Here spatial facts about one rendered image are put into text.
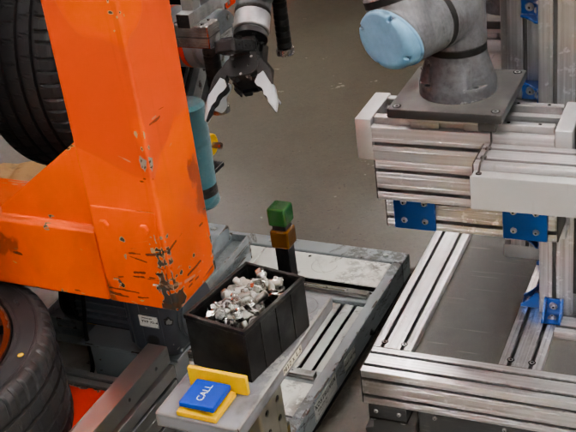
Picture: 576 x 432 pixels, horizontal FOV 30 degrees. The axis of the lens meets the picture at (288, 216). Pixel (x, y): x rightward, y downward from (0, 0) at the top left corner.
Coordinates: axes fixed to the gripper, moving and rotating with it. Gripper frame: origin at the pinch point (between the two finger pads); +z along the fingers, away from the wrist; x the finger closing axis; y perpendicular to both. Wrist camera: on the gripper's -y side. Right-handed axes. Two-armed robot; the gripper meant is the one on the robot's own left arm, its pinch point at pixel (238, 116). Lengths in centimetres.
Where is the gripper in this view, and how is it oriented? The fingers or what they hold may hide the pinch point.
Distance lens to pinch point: 210.3
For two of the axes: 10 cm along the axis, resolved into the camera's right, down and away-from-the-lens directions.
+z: -0.6, 9.2, -3.9
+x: -9.2, 1.0, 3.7
